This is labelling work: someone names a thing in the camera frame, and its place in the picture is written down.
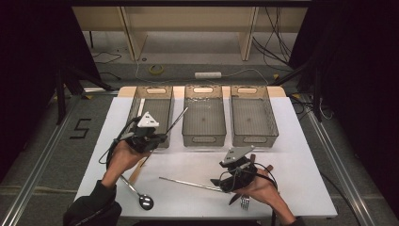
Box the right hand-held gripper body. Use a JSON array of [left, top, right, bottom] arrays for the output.
[[218, 145, 261, 193]]

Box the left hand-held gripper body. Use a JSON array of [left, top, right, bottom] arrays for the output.
[[125, 111, 159, 154]]

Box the smoky clear plastic bin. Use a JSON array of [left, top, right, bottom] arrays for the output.
[[122, 86, 175, 149], [230, 85, 279, 148], [182, 85, 228, 148]]

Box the wooden-handled fork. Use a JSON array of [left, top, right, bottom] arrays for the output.
[[239, 153, 258, 211]]

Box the light wooden spoon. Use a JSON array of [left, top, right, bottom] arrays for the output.
[[128, 153, 152, 186]]

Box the steel spoon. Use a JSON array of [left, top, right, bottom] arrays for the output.
[[119, 174, 155, 211]]

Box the person's left hand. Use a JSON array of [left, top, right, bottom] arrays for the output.
[[102, 139, 152, 189]]

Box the person's right hand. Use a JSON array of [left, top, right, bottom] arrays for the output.
[[233, 168, 285, 217]]

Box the white table sheet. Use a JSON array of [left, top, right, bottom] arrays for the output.
[[74, 95, 338, 219]]

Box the yellow tape roll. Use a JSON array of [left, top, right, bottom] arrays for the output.
[[149, 64, 165, 76]]

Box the white power strip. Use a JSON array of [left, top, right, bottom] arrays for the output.
[[194, 72, 223, 80]]

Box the black metal stand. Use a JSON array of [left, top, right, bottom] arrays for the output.
[[268, 59, 324, 122], [55, 65, 115, 126]]

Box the light wooden desk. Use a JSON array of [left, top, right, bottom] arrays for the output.
[[72, 6, 309, 62]]

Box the black curtain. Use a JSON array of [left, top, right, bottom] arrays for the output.
[[0, 0, 103, 183], [288, 0, 399, 218]]

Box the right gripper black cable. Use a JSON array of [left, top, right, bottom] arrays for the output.
[[219, 161, 280, 226]]

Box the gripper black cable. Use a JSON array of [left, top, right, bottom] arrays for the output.
[[219, 161, 280, 226], [98, 117, 140, 172]]

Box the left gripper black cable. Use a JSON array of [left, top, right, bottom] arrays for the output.
[[98, 117, 140, 172]]

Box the thin black floor cable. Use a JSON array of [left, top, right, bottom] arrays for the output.
[[93, 51, 122, 65]]

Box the aluminium floor rail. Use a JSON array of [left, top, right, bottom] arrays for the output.
[[0, 93, 83, 226], [304, 107, 377, 226]]

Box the black cable bundle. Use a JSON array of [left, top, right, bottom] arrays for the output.
[[251, 6, 294, 72]]

